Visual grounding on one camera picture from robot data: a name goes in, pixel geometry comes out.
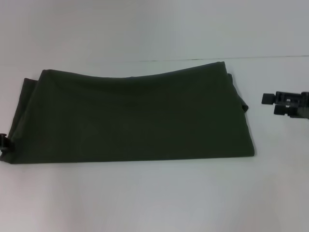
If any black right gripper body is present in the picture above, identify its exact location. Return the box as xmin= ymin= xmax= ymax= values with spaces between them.
xmin=274 ymin=91 xmax=309 ymax=119

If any dark green FREE t-shirt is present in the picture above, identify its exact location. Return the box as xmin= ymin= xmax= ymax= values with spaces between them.
xmin=0 ymin=61 xmax=256 ymax=165

